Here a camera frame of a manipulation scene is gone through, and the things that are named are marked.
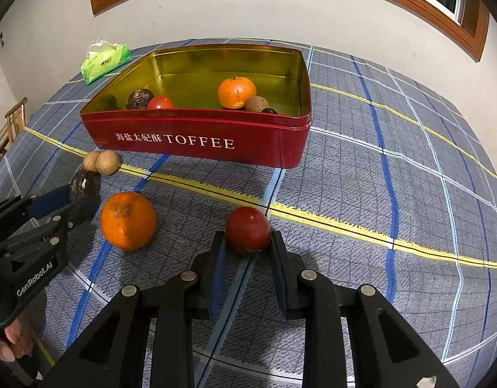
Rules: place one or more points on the blue plaid tablecloth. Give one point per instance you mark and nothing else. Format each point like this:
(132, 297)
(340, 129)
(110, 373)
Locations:
(393, 189)

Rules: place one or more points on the red toffee tin box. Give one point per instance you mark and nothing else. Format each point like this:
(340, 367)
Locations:
(198, 127)

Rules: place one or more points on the brown longan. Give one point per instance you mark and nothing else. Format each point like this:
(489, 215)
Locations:
(108, 163)
(90, 161)

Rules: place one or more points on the orange mandarin with stem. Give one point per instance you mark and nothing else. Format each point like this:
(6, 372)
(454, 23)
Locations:
(234, 92)

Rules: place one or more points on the orange mandarin with blemish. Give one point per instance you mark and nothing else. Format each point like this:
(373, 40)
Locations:
(128, 221)

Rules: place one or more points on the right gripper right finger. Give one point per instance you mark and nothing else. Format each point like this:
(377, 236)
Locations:
(386, 351)

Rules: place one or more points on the red tomato with calyx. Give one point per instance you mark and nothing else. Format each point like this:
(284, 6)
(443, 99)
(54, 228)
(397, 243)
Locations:
(247, 231)

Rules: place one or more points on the smooth red tomato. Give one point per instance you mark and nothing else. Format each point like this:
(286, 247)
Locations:
(160, 102)

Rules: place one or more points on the dark wrinkled passion fruit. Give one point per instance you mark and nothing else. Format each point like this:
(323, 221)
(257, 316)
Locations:
(139, 99)
(84, 183)

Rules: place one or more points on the small black plum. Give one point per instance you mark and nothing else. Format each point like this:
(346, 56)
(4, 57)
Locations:
(269, 111)

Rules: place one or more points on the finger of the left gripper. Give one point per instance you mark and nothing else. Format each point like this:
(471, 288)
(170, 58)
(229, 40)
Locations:
(55, 225)
(15, 211)

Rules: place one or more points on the person left hand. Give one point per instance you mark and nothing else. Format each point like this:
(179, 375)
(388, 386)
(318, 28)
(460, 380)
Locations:
(17, 340)

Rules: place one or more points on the wooden chair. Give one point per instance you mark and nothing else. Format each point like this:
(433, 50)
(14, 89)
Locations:
(15, 122)

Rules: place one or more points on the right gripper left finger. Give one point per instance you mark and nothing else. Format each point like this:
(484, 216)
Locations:
(154, 323)

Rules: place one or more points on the brown kiwi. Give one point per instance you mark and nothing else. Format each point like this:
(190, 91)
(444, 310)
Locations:
(256, 104)

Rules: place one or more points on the green tissue pack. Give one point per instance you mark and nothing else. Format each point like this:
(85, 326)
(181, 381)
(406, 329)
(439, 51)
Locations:
(102, 57)

